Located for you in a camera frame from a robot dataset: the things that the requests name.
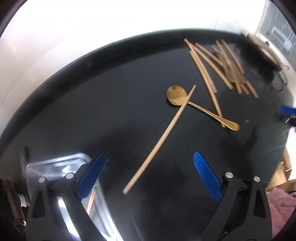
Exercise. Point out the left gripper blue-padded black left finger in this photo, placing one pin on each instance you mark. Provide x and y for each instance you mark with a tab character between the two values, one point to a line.
45	220

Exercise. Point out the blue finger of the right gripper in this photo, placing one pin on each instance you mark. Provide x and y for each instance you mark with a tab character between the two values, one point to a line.
287	110

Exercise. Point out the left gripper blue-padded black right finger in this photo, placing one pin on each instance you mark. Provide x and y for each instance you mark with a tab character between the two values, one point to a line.
243	210

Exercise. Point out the long wooden chopstick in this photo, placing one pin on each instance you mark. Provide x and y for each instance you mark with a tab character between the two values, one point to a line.
158	145

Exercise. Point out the gold metal spoon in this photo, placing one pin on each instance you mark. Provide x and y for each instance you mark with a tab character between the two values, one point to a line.
177	95

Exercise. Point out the pink cloth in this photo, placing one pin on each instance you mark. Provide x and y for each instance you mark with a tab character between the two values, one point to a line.
281	204

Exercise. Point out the round cutting board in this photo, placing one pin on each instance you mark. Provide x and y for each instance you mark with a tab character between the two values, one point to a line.
265	49

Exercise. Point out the cardboard box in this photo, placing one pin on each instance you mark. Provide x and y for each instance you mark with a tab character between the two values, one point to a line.
281	177

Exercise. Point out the clear plastic container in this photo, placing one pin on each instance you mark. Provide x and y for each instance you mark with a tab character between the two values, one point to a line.
95	204

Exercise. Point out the beige plastic spoon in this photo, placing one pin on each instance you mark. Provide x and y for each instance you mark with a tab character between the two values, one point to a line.
228	72

